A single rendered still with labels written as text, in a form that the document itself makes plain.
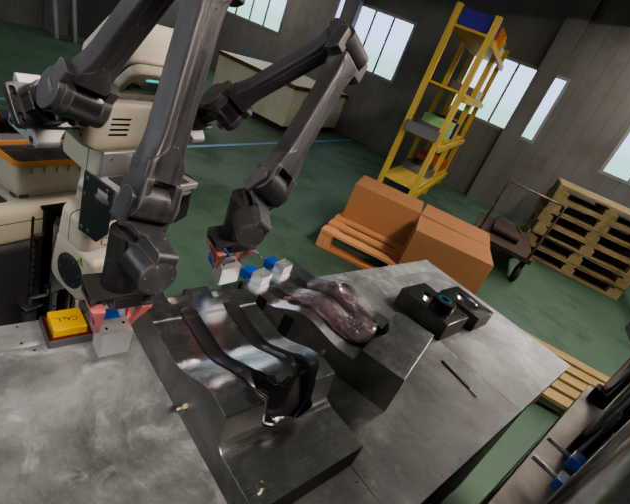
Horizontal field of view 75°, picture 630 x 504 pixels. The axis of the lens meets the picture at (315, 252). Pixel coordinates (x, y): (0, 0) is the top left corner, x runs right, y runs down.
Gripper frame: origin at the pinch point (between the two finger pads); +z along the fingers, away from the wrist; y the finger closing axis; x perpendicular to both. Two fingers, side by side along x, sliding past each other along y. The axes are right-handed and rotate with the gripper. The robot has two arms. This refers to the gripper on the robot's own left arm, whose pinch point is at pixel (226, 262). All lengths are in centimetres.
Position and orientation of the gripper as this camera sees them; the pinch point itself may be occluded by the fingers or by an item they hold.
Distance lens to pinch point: 100.0
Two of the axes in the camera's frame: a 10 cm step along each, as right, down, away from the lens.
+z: -3.3, 7.1, 6.2
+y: 7.7, -1.7, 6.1
